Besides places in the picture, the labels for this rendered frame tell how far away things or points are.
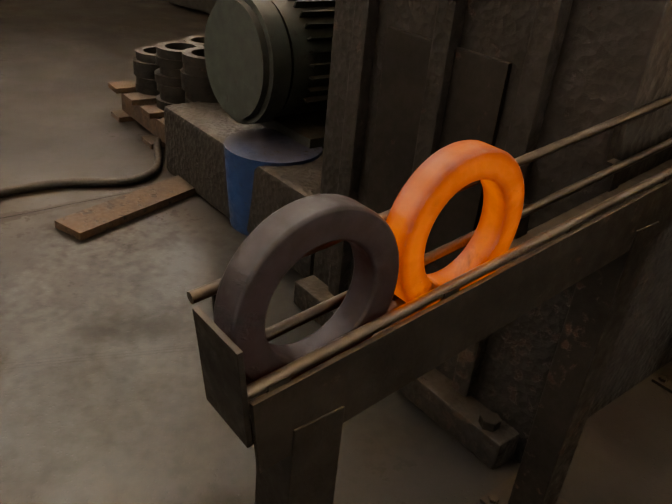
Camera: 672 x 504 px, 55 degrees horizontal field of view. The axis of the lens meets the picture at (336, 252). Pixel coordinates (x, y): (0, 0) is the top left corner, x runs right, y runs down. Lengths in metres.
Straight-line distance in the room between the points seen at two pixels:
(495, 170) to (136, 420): 0.95
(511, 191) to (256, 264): 0.31
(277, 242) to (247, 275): 0.03
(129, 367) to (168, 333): 0.14
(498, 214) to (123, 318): 1.14
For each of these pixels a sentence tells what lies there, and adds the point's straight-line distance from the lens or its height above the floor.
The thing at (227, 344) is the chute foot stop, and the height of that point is 0.63.
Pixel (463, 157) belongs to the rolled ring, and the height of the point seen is 0.75.
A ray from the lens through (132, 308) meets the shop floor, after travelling 1.71.
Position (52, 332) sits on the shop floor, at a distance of 1.66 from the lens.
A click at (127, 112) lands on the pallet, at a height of 0.03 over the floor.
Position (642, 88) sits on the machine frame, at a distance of 1.04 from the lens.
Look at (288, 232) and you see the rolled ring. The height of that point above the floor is 0.72.
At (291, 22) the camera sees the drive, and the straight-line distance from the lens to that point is 1.94.
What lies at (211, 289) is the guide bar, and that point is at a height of 0.64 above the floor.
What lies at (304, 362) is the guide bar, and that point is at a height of 0.60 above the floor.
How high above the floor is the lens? 0.95
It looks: 29 degrees down
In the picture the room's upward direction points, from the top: 6 degrees clockwise
